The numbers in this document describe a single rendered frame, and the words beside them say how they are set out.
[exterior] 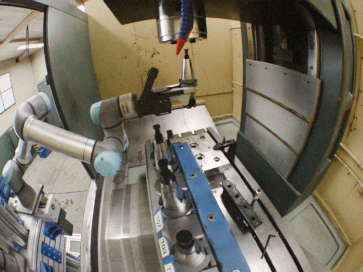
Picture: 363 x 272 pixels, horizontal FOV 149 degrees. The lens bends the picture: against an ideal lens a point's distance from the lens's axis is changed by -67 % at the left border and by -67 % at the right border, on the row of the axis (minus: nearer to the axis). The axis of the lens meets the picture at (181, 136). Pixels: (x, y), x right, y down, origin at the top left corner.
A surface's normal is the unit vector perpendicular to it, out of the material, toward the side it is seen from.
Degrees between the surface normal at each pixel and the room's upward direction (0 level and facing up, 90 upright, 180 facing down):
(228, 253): 0
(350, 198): 90
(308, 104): 90
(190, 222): 0
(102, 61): 90
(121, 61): 90
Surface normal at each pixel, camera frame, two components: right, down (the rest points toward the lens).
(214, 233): -0.10, -0.84
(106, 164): 0.21, 0.51
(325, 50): -0.97, 0.21
